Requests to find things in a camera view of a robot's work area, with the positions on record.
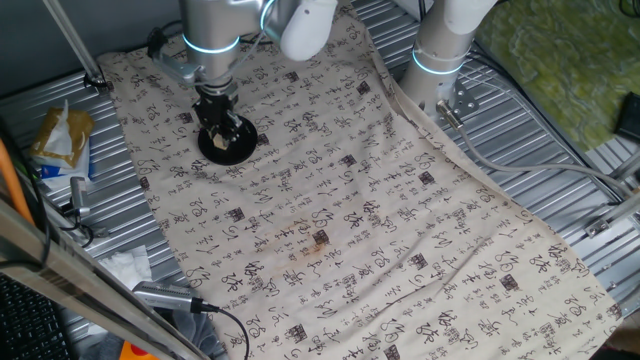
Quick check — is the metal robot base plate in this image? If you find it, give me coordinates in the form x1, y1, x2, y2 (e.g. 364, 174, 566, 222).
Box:
435, 78, 480, 121

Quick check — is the thin black cable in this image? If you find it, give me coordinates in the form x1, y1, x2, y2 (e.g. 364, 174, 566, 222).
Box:
147, 19, 185, 51

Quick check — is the aluminium frame bar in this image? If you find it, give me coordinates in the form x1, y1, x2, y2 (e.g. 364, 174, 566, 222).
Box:
583, 192, 640, 239
607, 148, 640, 185

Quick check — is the yellow tissue pack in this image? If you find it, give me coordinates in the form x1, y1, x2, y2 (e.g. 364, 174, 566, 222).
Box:
28, 98, 97, 190

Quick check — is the wide aluminium frame beam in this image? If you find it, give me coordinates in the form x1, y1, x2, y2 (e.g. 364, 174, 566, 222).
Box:
0, 198, 212, 360

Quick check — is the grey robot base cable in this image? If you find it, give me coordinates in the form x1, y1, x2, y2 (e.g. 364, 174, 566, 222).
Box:
435, 99, 634, 199

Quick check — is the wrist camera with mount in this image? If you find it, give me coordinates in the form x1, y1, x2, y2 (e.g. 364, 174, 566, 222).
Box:
146, 27, 205, 87

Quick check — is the silver camera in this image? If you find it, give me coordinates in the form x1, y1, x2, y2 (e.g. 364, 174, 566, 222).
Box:
131, 280, 197, 314

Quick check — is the black camera cable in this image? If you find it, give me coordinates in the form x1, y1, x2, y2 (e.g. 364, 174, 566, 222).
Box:
190, 297, 251, 360

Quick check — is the black keyboard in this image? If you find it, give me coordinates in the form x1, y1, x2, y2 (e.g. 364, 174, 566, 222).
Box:
0, 273, 72, 360

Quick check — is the grey camera stand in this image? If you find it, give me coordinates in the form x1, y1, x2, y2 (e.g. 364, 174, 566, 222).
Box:
58, 175, 110, 239

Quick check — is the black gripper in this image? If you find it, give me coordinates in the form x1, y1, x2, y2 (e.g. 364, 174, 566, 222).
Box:
191, 83, 243, 150

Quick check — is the black box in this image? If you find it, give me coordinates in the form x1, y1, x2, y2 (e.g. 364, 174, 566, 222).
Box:
613, 91, 640, 142

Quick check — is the round black scale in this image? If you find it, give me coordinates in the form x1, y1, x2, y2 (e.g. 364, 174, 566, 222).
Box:
196, 113, 260, 167

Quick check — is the orange tube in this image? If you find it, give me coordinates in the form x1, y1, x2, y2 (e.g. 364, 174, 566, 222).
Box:
0, 137, 35, 227

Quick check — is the thin aluminium pole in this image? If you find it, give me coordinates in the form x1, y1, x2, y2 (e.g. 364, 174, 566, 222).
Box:
41, 0, 110, 92

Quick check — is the green yellow mat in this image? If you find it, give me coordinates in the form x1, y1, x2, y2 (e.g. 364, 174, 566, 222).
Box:
473, 0, 640, 152

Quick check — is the crumpled white tissue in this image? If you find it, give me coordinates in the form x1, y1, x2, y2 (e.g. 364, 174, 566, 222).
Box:
96, 243, 154, 292

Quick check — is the beige calligraphy print cloth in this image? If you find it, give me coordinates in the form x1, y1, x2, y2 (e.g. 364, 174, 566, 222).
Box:
96, 0, 624, 360

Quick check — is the orange emergency stop button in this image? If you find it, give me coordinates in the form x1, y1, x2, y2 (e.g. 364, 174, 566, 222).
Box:
118, 340, 162, 360

